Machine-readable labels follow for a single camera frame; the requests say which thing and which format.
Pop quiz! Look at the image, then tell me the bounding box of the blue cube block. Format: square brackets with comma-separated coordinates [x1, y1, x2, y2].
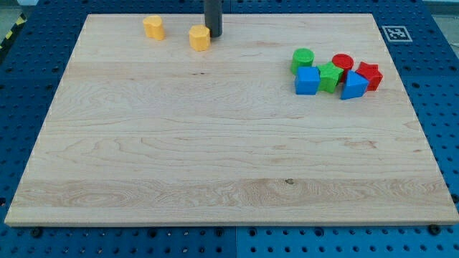
[295, 67, 320, 95]

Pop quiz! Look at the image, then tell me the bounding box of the wooden board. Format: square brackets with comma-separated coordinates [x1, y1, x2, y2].
[5, 14, 458, 226]

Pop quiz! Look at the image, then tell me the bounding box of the red star block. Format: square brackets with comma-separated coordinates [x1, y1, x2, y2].
[356, 62, 384, 91]

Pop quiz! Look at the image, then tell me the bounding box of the white fiducial marker tag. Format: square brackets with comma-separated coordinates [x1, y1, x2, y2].
[382, 25, 412, 42]

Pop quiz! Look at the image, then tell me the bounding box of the yellow black hazard tape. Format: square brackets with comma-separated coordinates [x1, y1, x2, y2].
[1, 13, 27, 53]

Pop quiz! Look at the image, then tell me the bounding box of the yellow hexagon block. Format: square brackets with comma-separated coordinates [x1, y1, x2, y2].
[189, 24, 210, 52]

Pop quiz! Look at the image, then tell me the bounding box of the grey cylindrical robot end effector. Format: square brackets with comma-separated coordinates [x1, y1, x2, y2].
[204, 0, 223, 38]

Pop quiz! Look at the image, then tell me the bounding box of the red cylinder block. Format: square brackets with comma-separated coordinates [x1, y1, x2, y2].
[332, 53, 354, 82]

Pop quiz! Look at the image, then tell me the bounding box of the blue triangle block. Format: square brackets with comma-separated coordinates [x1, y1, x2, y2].
[341, 71, 369, 100]

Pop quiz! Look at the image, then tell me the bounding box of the green cylinder block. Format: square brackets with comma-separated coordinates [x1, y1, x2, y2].
[290, 48, 315, 75]

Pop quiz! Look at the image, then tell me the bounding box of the yellow heart block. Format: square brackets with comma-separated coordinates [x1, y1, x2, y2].
[143, 15, 166, 41]

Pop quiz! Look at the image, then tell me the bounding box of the green star block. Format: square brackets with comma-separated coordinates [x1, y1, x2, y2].
[317, 62, 344, 93]

